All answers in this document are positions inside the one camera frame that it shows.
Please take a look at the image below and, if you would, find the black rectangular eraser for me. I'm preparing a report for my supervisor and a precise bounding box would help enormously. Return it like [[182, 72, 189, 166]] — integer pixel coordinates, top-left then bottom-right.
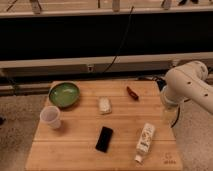
[[95, 127, 113, 152]]

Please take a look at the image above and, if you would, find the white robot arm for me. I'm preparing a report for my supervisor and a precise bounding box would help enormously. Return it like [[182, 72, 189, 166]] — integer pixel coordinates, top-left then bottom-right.
[[160, 61, 213, 124]]

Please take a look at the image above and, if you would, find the green ceramic bowl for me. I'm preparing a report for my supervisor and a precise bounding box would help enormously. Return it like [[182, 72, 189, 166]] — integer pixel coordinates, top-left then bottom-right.
[[49, 82, 80, 108]]

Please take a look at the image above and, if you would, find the white ceramic cup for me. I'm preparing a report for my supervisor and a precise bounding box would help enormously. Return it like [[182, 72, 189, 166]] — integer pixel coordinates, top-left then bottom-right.
[[40, 106, 61, 129]]

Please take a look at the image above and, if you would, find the blue power adapter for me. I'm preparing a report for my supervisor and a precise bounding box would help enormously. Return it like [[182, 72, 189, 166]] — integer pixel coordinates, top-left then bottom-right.
[[157, 80, 166, 91]]

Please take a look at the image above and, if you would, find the white plastic bottle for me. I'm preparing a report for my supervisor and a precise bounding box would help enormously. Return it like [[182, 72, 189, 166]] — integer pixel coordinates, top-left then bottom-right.
[[135, 123, 155, 163]]

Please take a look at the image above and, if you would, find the wooden cutting board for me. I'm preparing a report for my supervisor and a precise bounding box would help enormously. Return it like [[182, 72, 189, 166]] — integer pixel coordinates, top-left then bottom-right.
[[25, 80, 183, 171]]

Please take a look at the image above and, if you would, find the black hanging cable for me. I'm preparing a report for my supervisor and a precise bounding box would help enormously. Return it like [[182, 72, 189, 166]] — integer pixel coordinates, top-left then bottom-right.
[[101, 5, 135, 75]]

